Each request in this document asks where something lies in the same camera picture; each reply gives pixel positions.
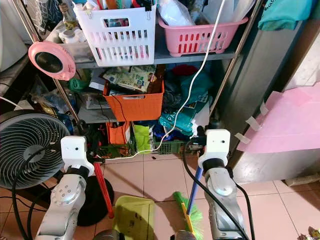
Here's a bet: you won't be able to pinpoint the blue-handled green broom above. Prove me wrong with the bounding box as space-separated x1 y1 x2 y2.
172 166 205 237

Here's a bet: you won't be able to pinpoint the yellow-green dustpan red handle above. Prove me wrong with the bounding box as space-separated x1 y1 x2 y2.
93 162 157 240

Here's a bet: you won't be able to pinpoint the grey round floor fan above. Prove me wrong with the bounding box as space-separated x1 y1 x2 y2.
0 109 65 191

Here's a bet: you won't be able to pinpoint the teal plastic bag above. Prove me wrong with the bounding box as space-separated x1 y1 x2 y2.
157 70 213 138

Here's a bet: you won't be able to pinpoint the orange bag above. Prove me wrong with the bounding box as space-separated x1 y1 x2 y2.
106 122 129 146

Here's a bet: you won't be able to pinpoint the green plastic crate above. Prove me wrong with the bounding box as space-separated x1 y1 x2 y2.
152 140 188 156

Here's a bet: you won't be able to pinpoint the grey tape strip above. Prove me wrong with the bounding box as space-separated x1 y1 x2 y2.
241 116 260 133
259 101 271 117

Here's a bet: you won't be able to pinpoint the green bag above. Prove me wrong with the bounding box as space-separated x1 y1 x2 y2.
132 124 152 153

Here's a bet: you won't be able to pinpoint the orange plastic basket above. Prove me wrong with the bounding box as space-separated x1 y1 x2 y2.
103 80 165 123

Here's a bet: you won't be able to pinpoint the black round fan base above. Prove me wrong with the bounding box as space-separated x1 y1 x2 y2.
76 175 117 227

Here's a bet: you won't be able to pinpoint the grey metal cabinet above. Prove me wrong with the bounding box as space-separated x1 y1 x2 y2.
210 0 320 185

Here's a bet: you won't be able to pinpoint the pink plastic sheet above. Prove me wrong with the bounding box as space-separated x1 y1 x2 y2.
236 88 320 154

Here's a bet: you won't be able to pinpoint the metal shelf rack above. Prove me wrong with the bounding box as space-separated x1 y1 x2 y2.
12 0 266 156

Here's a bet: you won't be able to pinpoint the printed paper packets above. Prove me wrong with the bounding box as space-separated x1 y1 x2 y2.
102 65 157 93

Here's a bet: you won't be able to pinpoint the pink plastic basket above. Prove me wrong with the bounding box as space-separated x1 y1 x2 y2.
158 15 250 58

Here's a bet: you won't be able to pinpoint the grey left robot leg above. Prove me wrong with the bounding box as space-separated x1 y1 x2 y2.
92 229 120 240

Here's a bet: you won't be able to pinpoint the grey robot leg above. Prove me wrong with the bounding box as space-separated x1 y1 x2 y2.
172 230 196 240
92 229 120 240

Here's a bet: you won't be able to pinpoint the grey right robot leg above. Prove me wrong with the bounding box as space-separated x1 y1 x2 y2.
172 230 196 240

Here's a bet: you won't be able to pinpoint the pink round mirror lamp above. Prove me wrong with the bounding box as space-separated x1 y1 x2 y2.
28 41 76 81

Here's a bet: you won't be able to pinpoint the white plastic basket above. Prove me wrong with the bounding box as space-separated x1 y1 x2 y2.
74 5 156 68

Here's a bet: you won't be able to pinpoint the clear plastic container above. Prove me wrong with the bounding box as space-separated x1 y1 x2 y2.
45 22 87 63

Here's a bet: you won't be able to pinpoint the white plastic bag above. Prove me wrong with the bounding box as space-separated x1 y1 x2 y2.
157 0 196 27

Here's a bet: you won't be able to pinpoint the white appliance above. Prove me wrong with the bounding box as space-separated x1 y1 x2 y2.
0 0 31 72

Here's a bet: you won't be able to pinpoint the teal cloth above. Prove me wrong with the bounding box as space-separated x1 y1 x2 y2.
259 0 313 32

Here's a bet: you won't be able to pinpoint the glass bottle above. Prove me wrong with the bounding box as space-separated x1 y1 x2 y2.
58 2 79 31

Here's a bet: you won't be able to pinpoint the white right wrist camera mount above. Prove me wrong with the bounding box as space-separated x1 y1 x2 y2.
197 129 231 171

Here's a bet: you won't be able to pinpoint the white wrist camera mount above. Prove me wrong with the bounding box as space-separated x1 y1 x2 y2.
60 135 95 177
197 129 231 171

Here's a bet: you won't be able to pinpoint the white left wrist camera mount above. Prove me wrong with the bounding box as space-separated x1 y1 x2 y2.
60 135 95 177

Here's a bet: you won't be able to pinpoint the white power cable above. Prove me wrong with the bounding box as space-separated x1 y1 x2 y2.
130 0 226 160

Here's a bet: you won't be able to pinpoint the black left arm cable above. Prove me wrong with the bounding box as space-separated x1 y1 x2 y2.
10 142 63 240

